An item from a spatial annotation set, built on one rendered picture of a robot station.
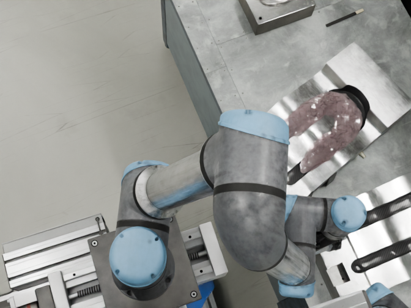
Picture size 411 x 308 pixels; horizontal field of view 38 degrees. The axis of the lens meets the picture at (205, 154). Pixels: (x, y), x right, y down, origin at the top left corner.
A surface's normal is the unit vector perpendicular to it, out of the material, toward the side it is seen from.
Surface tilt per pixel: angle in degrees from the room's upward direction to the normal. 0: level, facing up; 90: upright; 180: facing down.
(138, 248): 7
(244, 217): 30
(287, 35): 0
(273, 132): 25
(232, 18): 0
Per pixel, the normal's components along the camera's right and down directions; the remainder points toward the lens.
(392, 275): 0.09, -0.32
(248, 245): -0.14, 0.59
